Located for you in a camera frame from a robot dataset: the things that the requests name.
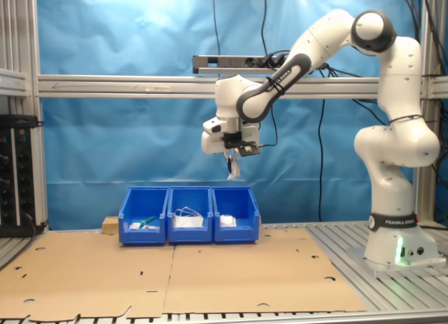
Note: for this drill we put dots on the long white printed packet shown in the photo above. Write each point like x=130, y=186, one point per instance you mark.
x=134, y=226

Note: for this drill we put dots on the long horizontal aluminium beam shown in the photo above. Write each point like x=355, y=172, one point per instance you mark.
x=105, y=87

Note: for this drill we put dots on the brown cardboard sheet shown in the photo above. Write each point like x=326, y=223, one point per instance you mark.
x=87, y=275
x=262, y=278

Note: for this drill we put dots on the white printed cotton packet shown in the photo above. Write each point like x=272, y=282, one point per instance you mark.
x=234, y=171

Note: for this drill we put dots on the short aluminium side rail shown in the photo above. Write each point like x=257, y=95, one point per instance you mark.
x=14, y=82

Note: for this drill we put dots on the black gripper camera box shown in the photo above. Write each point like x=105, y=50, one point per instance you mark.
x=246, y=149

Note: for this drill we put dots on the blue bin holding masks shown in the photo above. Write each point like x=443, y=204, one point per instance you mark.
x=190, y=236

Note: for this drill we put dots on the loose green syringe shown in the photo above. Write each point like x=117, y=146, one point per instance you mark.
x=148, y=220

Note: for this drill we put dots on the clear bag of cotton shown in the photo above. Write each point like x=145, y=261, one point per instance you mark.
x=227, y=222

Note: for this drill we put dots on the chipboard wood block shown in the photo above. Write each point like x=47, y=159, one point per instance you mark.
x=111, y=226

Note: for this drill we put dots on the black socket rack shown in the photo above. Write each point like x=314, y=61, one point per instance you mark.
x=17, y=180

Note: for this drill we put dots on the blue bin holding cotton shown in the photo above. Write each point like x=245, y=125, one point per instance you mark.
x=234, y=234

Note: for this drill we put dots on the stack of pale masks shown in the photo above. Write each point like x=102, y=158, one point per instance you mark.
x=187, y=222

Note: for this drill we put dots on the blue bin holding syringes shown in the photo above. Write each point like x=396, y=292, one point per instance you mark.
x=141, y=236

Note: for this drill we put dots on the upright aluminium frame post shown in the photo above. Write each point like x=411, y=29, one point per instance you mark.
x=428, y=198
x=24, y=40

